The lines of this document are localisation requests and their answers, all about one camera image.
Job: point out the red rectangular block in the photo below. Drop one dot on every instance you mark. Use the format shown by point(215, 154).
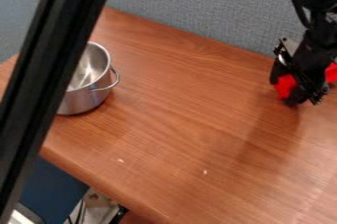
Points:
point(287, 83)

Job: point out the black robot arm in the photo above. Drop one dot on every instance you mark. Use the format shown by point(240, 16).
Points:
point(56, 39)

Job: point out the stainless steel pot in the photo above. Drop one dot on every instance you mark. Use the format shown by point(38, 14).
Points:
point(94, 79)

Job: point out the metal table leg bracket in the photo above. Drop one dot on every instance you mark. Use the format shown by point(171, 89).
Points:
point(96, 209)

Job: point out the white object bottom left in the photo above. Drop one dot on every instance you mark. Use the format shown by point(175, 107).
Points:
point(24, 217)

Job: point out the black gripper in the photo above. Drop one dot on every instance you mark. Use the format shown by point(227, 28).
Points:
point(306, 59)

